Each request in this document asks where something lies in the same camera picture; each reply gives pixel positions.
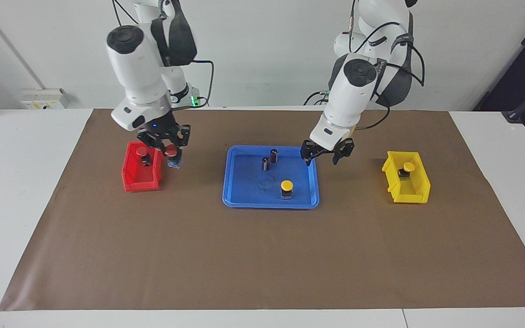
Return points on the yellow push button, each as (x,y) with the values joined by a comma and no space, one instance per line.
(286,185)
(408,166)

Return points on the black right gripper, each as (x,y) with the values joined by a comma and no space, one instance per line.
(158,126)

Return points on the red push button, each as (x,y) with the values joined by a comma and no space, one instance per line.
(141,150)
(170,153)

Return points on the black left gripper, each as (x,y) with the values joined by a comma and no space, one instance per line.
(325,150)

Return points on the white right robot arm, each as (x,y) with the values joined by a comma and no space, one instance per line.
(135,68)

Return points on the blue plastic tray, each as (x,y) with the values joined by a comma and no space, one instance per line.
(249,191)

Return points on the white wall socket box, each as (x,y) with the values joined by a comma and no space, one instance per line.
(43,98)

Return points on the red plastic bin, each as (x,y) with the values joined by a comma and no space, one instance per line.
(139,182)

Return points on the black cylinder capacitor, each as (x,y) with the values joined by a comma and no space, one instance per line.
(274,156)
(266,164)

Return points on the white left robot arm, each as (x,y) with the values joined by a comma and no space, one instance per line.
(353,100)

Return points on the yellow plastic bin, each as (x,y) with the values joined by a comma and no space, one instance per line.
(415,191)

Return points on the brown table mat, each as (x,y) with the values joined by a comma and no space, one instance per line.
(244,255)

